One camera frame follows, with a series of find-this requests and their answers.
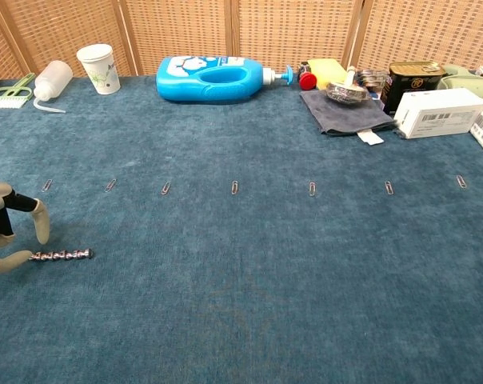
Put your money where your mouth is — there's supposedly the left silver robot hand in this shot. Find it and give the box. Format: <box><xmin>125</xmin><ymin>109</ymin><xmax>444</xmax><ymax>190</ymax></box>
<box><xmin>0</xmin><ymin>182</ymin><xmax>51</xmax><ymax>277</ymax></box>

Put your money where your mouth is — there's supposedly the silver paper clip chain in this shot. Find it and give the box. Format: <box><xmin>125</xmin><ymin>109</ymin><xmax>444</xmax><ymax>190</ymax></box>
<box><xmin>29</xmin><ymin>248</ymin><xmax>94</xmax><ymax>262</ymax></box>

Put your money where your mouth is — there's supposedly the green hand brush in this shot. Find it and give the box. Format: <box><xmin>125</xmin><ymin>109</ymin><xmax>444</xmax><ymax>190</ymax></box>
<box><xmin>0</xmin><ymin>72</ymin><xmax>37</xmax><ymax>110</ymax></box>

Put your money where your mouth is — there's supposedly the translucent squeeze wash bottle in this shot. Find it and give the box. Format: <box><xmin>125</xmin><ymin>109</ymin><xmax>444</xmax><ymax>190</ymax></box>
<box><xmin>32</xmin><ymin>59</ymin><xmax>74</xmax><ymax>114</ymax></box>

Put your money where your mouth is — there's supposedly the white paper cup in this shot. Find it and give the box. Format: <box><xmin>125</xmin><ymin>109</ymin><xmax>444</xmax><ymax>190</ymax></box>
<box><xmin>76</xmin><ymin>43</ymin><xmax>122</xmax><ymax>96</ymax></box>

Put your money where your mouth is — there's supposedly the blue detergent pump bottle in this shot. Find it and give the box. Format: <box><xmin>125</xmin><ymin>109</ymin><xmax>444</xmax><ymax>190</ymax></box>
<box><xmin>155</xmin><ymin>55</ymin><xmax>297</xmax><ymax>106</ymax></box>

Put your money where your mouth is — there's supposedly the blue carpet table cover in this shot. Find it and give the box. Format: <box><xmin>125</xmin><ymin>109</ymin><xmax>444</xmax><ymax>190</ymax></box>
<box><xmin>0</xmin><ymin>74</ymin><xmax>483</xmax><ymax>384</ymax></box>

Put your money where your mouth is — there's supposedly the wicker folding screen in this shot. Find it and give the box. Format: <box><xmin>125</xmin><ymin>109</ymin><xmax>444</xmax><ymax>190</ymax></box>
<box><xmin>0</xmin><ymin>0</ymin><xmax>483</xmax><ymax>81</ymax></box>

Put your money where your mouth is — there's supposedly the yellow sponge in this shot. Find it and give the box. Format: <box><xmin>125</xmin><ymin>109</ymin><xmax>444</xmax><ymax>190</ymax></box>
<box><xmin>306</xmin><ymin>58</ymin><xmax>349</xmax><ymax>91</ymax></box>

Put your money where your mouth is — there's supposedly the grey folded cloth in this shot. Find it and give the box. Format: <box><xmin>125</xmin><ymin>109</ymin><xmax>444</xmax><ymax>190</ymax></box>
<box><xmin>298</xmin><ymin>88</ymin><xmax>397</xmax><ymax>146</ymax></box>

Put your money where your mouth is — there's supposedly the white spoon in bowl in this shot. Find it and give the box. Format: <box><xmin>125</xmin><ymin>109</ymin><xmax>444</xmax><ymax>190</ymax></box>
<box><xmin>325</xmin><ymin>66</ymin><xmax>371</xmax><ymax>106</ymax></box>

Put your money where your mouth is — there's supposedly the black gold tin can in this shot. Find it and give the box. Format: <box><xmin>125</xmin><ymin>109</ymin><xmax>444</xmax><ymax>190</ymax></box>
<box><xmin>382</xmin><ymin>61</ymin><xmax>447</xmax><ymax>116</ymax></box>

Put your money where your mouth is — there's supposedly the white cardboard box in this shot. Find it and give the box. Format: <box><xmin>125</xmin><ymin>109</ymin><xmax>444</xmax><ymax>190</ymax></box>
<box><xmin>393</xmin><ymin>87</ymin><xmax>483</xmax><ymax>140</ymax></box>

